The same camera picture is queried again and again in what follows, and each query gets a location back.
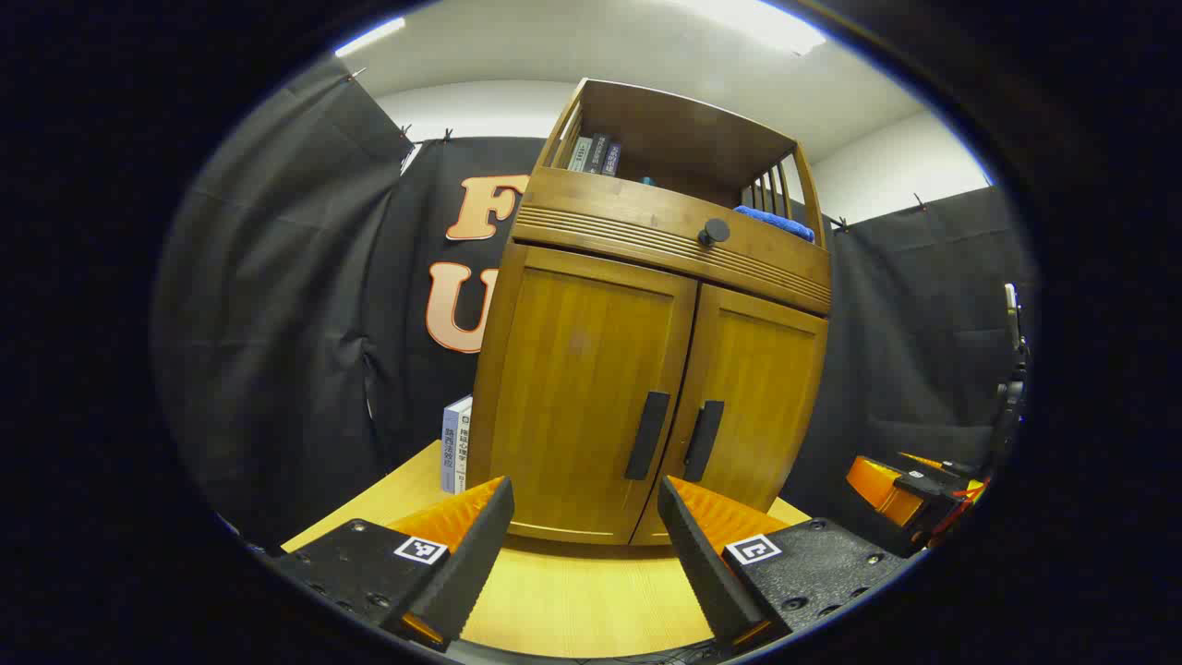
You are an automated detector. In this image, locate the wooden drawer with black knob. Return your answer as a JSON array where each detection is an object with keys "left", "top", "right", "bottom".
[{"left": 511, "top": 166, "right": 832, "bottom": 317}]

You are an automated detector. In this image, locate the wooden shoe cabinet door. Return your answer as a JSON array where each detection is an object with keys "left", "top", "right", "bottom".
[
  {"left": 488, "top": 245, "right": 699, "bottom": 544},
  {"left": 632, "top": 284, "right": 829, "bottom": 546}
]

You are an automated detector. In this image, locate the blue folded towel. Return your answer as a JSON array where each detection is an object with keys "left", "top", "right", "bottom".
[{"left": 734, "top": 205, "right": 817, "bottom": 244}]

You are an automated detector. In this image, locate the blue-grey spine book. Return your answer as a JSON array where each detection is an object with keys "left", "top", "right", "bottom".
[{"left": 440, "top": 399, "right": 461, "bottom": 495}]

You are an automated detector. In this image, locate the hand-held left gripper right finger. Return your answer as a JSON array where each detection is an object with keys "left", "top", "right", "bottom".
[{"left": 657, "top": 476, "right": 911, "bottom": 655}]

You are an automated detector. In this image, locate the wooden double-door shoe cabinet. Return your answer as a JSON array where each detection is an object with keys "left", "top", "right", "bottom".
[{"left": 466, "top": 78, "right": 832, "bottom": 548}]

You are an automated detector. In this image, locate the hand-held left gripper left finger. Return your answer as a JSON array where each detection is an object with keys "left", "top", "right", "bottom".
[{"left": 274, "top": 477, "right": 515, "bottom": 652}]

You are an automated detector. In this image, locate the black backdrop cloth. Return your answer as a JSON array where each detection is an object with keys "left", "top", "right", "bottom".
[{"left": 152, "top": 55, "right": 1035, "bottom": 555}]

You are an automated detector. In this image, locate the white spine book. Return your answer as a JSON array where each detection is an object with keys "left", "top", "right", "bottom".
[{"left": 455, "top": 395, "right": 474, "bottom": 493}]

